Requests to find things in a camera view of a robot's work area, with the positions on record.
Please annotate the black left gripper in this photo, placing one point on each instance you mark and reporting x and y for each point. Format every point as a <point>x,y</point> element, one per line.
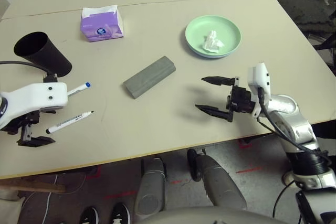
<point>23,124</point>

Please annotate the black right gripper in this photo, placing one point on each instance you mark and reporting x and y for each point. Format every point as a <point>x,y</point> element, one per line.
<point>240,100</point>

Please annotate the white marker black cap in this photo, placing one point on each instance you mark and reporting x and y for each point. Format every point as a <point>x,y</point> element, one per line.
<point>71,121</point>

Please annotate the white tissue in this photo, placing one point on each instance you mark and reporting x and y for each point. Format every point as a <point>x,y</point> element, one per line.
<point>211,43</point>

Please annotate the light green plate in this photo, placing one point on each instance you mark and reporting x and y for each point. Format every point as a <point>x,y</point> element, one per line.
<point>197,32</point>

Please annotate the grey glasses case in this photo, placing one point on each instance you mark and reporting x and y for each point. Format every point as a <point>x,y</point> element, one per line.
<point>149,77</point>

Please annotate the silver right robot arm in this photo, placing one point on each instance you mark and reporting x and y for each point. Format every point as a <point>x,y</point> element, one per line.
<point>288,106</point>

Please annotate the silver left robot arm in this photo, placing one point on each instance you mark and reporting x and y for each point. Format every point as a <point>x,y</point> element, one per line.
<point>2,107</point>

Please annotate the wooden plank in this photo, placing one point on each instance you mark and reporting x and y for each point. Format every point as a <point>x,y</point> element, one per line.
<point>34,186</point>

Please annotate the red floor tape corner mark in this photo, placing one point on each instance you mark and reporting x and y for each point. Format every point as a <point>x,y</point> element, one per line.
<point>244,145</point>

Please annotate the white marker blue cap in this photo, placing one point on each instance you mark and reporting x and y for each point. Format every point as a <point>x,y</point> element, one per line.
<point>80,89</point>

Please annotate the red floor tape line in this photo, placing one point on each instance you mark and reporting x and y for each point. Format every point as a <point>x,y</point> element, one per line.
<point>249,169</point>

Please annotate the black plastic cup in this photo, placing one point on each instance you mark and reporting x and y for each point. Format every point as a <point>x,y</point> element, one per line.
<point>43,56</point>

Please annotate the grey robot right leg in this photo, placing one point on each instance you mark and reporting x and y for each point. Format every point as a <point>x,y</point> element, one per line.
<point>220,182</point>

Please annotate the black bystander sneaker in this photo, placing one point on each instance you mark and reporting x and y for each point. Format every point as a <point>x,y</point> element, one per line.
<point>89,216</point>
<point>121,213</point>

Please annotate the light grey robot torso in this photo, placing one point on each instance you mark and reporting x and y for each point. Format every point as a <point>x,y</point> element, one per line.
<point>210,216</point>

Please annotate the purple tissue pack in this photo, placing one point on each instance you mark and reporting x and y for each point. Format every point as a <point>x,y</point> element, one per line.
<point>102,28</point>

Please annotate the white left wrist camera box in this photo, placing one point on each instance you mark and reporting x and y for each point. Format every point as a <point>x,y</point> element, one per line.
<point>34,98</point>

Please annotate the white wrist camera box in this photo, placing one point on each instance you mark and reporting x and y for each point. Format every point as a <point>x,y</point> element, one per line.
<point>258,77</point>
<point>34,98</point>

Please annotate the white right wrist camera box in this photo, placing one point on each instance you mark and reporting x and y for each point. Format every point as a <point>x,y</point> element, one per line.
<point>258,77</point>

